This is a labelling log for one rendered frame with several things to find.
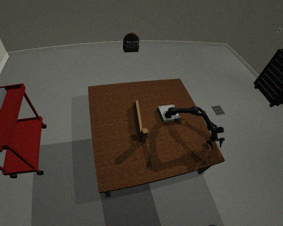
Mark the wooden post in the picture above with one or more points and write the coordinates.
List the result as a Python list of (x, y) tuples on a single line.
[(144, 134)]

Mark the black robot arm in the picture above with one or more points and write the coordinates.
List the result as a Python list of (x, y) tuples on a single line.
[(194, 110)]

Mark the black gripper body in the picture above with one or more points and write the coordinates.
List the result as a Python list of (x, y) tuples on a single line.
[(215, 138)]

